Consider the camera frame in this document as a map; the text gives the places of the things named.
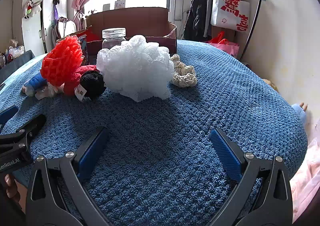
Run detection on red fluffy sock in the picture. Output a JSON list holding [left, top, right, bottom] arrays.
[[64, 65, 100, 96]]

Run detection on cardboard box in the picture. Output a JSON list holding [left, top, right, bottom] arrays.
[[66, 7, 177, 64]]

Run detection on white display bust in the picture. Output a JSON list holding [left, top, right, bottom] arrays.
[[54, 17, 77, 38]]

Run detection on clear plastic bag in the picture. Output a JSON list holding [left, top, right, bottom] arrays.
[[9, 45, 25, 58]]

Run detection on white wardrobe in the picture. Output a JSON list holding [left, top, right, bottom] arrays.
[[12, 0, 68, 57]]

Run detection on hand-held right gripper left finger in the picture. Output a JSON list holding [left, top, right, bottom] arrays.
[[25, 126, 113, 226]]

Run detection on grey hooded garment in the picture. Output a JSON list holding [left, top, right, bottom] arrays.
[[203, 0, 213, 38]]

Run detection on person's left hand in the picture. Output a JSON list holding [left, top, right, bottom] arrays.
[[4, 173, 22, 210]]

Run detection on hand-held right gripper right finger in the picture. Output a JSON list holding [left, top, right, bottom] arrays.
[[206, 127, 294, 226]]

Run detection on dark printed box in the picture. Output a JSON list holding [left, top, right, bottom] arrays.
[[79, 37, 88, 66]]

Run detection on group of small bottles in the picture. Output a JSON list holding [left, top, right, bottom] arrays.
[[0, 50, 10, 68]]

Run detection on black clothes rack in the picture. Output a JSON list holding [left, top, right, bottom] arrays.
[[205, 0, 266, 61]]

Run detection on red foam net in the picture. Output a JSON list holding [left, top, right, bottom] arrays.
[[41, 36, 83, 86]]

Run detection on dark grey cloth cover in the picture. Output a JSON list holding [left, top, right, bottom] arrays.
[[0, 50, 36, 84]]

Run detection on clear jar with yellow capsules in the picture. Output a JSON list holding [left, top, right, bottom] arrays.
[[102, 28, 127, 50]]

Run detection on white tissue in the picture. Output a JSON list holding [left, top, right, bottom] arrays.
[[35, 88, 50, 101]]

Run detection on metal crutch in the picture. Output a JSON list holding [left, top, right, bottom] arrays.
[[172, 0, 185, 25]]

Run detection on white bag with red print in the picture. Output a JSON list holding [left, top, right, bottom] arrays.
[[210, 0, 250, 32]]

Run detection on black jacket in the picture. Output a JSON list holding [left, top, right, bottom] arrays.
[[184, 0, 209, 41]]

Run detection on cream crocheted scrunchie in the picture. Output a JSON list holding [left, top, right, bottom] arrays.
[[169, 54, 198, 88]]

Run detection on white mesh bath sponge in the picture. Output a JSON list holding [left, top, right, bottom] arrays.
[[96, 35, 175, 103]]

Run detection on black scrunchie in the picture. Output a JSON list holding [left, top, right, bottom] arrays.
[[75, 70, 107, 101]]

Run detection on pink cloth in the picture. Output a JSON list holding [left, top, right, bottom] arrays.
[[291, 138, 320, 221]]

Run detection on blue textured blanket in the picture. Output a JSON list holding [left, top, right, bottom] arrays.
[[0, 40, 308, 226]]

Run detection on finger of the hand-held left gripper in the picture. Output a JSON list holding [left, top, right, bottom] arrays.
[[0, 105, 19, 126], [0, 113, 47, 145]]

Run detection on hanging plush toy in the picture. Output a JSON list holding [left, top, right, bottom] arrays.
[[22, 0, 44, 19]]

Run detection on red plastic bag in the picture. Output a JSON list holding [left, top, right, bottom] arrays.
[[209, 31, 229, 44]]

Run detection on pink shopping bag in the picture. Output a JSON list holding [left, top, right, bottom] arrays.
[[204, 38, 240, 57]]

